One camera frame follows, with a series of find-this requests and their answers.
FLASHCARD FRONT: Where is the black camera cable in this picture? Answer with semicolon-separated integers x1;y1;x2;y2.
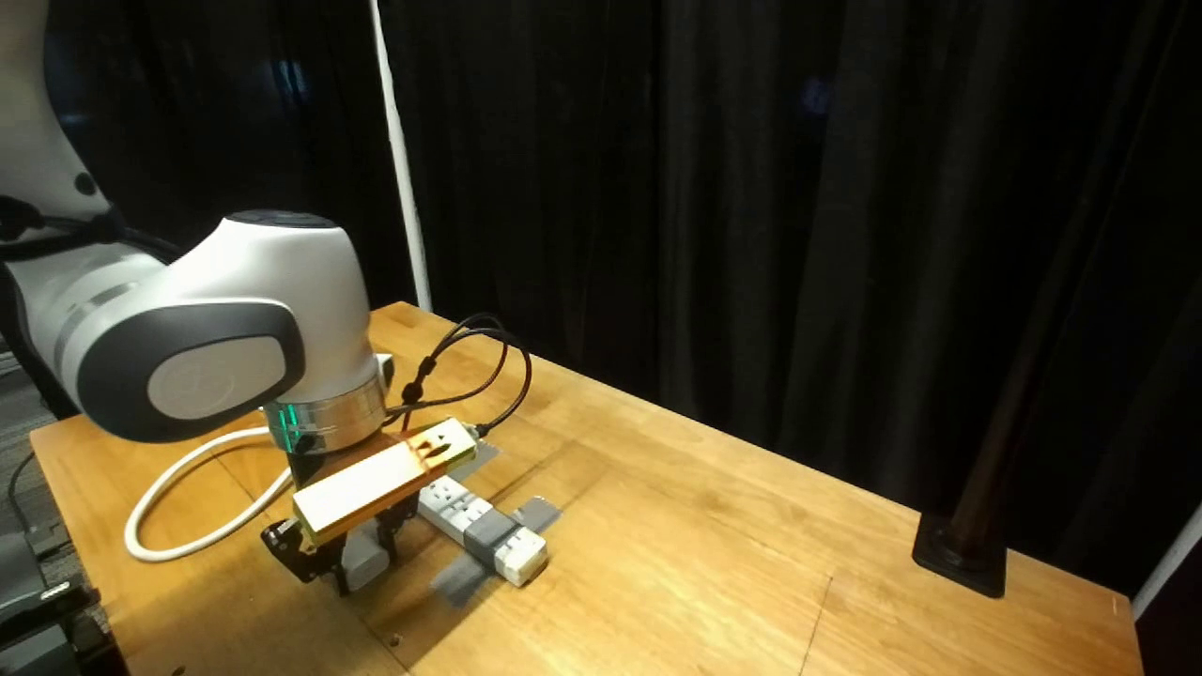
394;312;537;445

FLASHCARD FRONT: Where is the white plug adaptor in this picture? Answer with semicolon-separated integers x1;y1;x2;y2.
333;524;394;596

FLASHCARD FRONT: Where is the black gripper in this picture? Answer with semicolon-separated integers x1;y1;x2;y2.
260;451;427;586

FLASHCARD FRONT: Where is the white cable with plug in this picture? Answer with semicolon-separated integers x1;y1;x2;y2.
121;426;557;594

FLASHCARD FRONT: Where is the black breadboard table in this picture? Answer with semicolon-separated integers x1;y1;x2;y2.
0;333;128;676

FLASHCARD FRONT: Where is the black curtain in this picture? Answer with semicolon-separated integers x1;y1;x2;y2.
48;0;1202;596

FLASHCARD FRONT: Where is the black stand post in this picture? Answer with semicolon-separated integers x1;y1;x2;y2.
910;285;1093;605

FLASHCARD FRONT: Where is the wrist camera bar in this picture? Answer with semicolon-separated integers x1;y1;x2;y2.
288;416;488;554

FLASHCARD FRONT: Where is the white pole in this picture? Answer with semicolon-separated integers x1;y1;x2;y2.
1131;502;1202;628
366;0;437;317

